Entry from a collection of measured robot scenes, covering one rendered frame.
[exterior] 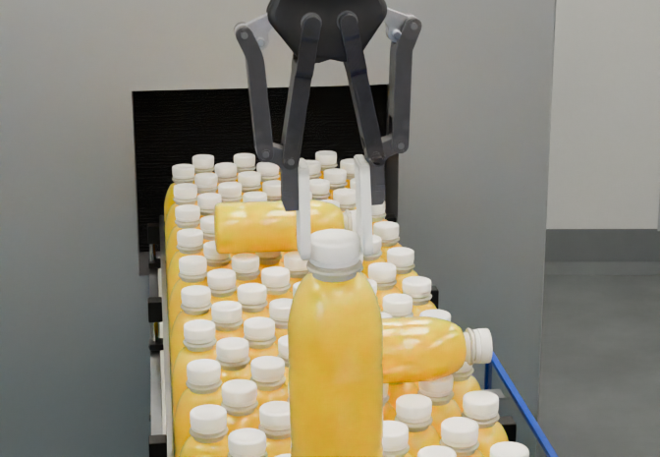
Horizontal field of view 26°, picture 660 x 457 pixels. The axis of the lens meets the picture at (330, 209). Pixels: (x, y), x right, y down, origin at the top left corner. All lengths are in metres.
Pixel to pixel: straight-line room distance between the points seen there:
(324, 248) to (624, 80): 4.33
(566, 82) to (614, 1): 0.33
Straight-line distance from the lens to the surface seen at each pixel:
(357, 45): 1.01
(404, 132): 1.03
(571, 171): 5.38
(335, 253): 1.04
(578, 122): 5.34
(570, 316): 4.99
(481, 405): 1.56
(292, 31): 1.01
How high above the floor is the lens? 1.75
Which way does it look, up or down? 17 degrees down
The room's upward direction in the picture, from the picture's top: straight up
